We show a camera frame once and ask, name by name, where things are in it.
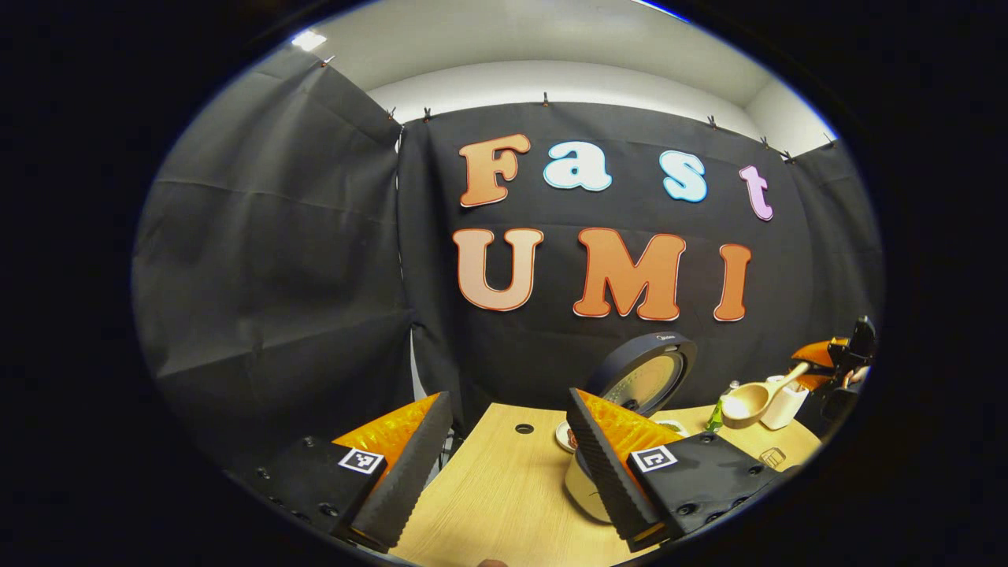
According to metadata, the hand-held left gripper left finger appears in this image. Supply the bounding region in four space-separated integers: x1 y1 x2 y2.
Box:
228 391 455 552

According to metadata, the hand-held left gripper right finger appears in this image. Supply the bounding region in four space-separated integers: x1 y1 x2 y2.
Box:
565 387 780 554

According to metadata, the wooden spoon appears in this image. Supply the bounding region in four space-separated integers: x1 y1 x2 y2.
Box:
721 361 812 430

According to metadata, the black and cream rice cooker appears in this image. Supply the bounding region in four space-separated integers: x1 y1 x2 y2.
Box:
565 332 699 524

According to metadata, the white toaster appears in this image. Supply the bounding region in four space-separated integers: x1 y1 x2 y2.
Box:
760 374 810 431

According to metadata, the green drink bottle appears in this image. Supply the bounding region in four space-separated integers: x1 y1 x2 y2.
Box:
705 380 741 434

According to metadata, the black backdrop cloth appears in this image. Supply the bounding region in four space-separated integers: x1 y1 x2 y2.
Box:
132 49 883 473

